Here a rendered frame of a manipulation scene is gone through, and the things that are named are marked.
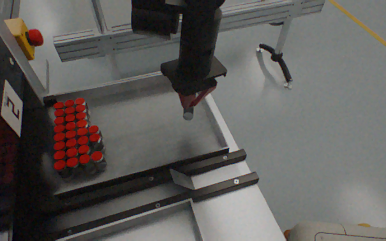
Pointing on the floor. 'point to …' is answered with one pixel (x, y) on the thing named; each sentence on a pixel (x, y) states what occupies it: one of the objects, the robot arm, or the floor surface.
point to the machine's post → (35, 88)
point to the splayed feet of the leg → (278, 63)
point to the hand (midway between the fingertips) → (189, 103)
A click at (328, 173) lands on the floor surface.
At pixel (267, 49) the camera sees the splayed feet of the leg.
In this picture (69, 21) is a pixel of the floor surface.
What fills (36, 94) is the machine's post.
